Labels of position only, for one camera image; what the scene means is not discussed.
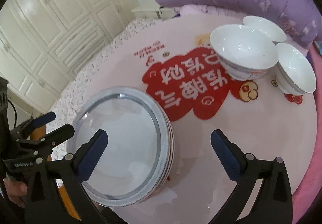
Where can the light pink folded blanket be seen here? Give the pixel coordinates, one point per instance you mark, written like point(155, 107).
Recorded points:
point(208, 10)

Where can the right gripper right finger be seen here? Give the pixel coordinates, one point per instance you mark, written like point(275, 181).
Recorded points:
point(224, 150)

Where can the pink printed table cloth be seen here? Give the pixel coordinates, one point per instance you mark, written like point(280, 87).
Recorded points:
point(270, 125)

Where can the left hand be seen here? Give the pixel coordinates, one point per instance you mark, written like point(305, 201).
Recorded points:
point(16, 190)

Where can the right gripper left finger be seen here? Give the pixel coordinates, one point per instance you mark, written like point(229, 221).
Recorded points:
point(89, 155)

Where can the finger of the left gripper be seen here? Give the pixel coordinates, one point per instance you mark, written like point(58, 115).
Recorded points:
point(44, 145)
point(40, 120)

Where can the blue cartoon pillow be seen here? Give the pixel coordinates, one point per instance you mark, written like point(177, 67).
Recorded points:
point(318, 46)

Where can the cream nightstand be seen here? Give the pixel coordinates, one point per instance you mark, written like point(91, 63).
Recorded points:
point(162, 13)

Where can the large white bowl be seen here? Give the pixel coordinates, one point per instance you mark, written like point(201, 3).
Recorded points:
point(245, 53)

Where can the white blue-rimmed plate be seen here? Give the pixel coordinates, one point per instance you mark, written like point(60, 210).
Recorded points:
point(140, 150)

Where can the cream wardrobe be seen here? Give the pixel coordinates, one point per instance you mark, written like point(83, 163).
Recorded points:
point(45, 43)

